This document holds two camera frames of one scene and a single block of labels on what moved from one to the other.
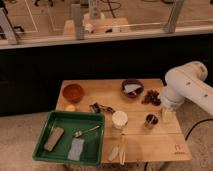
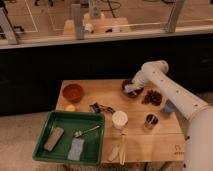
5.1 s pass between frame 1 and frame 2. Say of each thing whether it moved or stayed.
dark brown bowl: stayed
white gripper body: moved
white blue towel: stayed
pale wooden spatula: stayed
